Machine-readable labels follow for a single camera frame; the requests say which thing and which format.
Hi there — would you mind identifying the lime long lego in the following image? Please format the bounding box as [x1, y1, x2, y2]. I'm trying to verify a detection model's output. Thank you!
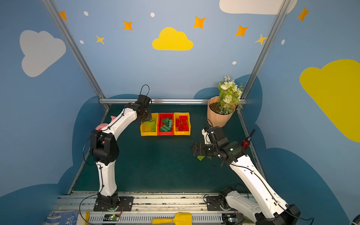
[146, 120, 156, 128]

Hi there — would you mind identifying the dark green lego top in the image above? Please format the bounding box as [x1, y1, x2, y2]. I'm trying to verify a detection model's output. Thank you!
[162, 118, 170, 125]

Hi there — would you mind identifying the red lego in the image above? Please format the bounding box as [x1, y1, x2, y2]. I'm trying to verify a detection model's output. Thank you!
[177, 123, 189, 132]

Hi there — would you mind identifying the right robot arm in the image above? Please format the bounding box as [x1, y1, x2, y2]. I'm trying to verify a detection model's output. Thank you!
[191, 126, 301, 225]

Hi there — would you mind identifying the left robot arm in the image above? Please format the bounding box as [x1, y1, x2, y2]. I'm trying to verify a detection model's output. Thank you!
[91, 94, 152, 211]

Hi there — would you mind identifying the red middle bin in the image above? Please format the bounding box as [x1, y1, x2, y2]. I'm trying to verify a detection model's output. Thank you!
[157, 112, 175, 136]

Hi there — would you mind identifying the left yellow bin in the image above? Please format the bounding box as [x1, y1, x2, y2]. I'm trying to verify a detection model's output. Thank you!
[140, 113, 159, 137]

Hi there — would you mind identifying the yellow bin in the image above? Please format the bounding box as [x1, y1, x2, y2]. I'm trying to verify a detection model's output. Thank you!
[140, 113, 159, 137]
[174, 112, 191, 136]

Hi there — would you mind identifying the beige ribbed flower pot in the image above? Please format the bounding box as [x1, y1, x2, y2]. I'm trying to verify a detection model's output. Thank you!
[207, 96, 236, 128]

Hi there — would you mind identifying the right yellow bin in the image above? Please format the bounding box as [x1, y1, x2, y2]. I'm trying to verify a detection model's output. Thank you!
[174, 112, 191, 136]

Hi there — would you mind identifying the pink watering can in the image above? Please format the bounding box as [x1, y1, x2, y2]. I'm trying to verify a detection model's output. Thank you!
[95, 116, 116, 131]

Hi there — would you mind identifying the white artificial flower plant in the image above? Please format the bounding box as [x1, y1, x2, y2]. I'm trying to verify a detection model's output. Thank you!
[215, 76, 243, 115]

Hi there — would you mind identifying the right circuit board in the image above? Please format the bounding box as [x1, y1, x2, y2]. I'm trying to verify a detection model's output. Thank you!
[221, 214, 238, 225]

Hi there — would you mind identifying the circuit board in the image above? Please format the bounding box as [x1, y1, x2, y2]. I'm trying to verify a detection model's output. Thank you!
[103, 214, 121, 222]
[221, 214, 238, 225]

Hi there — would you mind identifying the yellow toy shovel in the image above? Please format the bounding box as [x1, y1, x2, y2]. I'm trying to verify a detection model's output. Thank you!
[152, 212, 192, 225]

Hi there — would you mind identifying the left circuit board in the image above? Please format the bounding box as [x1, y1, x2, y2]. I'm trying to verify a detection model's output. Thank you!
[103, 214, 121, 222]

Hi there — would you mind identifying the blue white woven cloth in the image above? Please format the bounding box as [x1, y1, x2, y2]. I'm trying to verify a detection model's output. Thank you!
[46, 211, 79, 225]

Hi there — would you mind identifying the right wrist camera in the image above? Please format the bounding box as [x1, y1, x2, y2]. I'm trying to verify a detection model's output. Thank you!
[202, 128, 211, 144]

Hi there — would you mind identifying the aluminium back rail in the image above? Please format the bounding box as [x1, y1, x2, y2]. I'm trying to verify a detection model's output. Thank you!
[99, 98, 247, 105]

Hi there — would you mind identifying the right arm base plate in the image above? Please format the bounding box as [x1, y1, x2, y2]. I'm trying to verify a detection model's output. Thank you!
[203, 195, 229, 211]

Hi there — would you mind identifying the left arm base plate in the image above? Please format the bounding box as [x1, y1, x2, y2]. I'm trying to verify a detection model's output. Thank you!
[93, 195, 134, 212]

